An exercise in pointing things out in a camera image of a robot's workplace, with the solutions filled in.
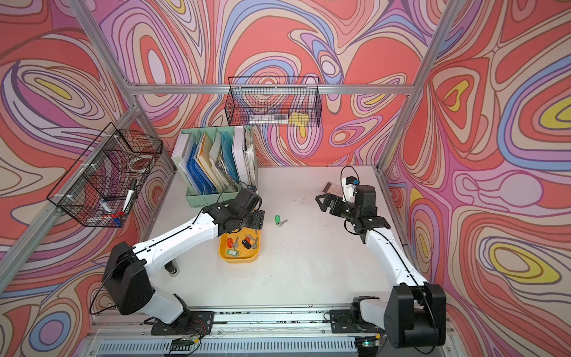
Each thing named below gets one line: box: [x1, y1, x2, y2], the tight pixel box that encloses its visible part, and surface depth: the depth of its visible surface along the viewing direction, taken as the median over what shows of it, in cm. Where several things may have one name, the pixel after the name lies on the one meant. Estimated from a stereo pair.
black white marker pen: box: [121, 178, 138, 212], surface depth 70 cm
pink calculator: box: [321, 181, 344, 198], surface depth 110 cm
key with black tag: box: [241, 237, 258, 250], surface depth 94 cm
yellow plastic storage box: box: [218, 227, 261, 264], surface depth 93 cm
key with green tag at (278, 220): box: [274, 214, 288, 227], surface depth 101 cm
